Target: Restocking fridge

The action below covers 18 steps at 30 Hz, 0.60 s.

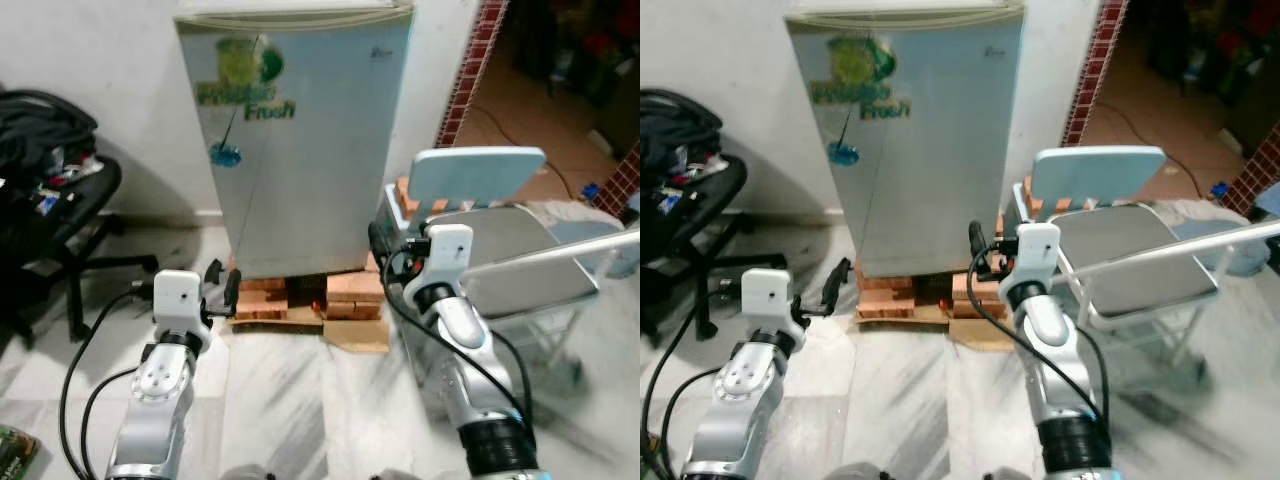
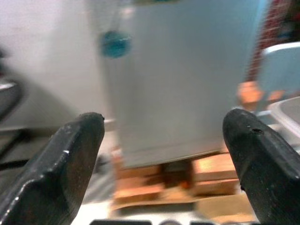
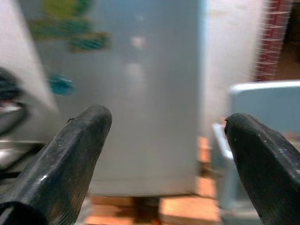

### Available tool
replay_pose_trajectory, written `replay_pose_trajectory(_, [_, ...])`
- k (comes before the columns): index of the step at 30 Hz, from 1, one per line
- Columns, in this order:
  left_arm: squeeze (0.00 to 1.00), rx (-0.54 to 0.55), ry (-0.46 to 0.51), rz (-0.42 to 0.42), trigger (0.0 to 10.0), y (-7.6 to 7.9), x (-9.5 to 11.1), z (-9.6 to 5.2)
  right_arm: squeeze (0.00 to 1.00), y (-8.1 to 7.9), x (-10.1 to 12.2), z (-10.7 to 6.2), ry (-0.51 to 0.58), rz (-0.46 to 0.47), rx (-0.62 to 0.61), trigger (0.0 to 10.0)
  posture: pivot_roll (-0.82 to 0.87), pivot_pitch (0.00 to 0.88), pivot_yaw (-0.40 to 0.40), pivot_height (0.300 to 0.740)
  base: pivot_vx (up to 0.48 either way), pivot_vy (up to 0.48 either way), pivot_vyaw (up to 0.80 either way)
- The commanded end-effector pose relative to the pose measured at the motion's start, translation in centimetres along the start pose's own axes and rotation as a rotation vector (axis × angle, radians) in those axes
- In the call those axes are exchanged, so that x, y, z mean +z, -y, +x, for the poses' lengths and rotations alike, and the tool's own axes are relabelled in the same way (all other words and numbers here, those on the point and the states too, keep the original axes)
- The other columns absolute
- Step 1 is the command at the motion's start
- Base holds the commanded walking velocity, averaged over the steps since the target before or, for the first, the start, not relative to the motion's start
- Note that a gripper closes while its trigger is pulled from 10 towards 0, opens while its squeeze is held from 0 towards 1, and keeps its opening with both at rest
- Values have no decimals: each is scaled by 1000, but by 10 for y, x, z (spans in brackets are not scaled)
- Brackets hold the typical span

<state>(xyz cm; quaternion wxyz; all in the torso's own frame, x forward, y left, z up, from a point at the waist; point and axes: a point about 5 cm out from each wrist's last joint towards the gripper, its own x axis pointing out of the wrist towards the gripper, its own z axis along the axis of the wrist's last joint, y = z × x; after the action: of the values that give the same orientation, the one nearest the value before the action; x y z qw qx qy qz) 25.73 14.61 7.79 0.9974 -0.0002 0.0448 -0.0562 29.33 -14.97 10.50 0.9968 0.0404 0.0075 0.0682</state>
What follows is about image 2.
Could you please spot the blue round fridge magnet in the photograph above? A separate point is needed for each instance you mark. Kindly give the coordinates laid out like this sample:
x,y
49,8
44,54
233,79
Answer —
x,y
114,44

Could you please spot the grey plastic tub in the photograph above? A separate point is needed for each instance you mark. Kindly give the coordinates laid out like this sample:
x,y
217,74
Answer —
x,y
284,112

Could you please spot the wooden pallet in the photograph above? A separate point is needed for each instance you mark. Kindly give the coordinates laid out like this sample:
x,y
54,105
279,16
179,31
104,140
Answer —
x,y
173,185

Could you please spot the white small fridge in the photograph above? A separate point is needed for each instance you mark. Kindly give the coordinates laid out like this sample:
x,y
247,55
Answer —
x,y
178,79

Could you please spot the light blue chair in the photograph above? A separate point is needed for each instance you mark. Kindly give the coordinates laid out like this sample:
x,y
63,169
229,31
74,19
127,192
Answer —
x,y
280,70

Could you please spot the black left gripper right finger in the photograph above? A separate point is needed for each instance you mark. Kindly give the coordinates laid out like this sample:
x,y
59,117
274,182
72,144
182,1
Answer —
x,y
264,168

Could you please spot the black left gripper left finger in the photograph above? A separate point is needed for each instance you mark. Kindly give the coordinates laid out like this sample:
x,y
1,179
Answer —
x,y
50,173

